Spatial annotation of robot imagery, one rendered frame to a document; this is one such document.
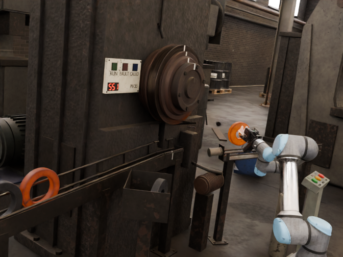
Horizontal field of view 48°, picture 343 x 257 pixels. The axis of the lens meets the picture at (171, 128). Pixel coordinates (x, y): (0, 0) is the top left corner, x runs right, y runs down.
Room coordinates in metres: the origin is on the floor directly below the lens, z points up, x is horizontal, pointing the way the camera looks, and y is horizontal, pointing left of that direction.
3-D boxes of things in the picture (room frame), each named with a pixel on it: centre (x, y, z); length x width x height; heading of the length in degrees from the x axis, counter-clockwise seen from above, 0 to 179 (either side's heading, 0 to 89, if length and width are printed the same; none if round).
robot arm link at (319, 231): (1.73, -0.75, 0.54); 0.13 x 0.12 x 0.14; 96
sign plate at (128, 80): (2.07, 0.29, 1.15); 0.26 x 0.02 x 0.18; 145
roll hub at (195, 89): (2.23, -0.07, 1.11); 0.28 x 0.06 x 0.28; 145
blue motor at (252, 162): (4.37, -0.95, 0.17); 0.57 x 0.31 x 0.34; 165
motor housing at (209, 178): (2.48, -0.29, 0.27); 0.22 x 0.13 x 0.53; 145
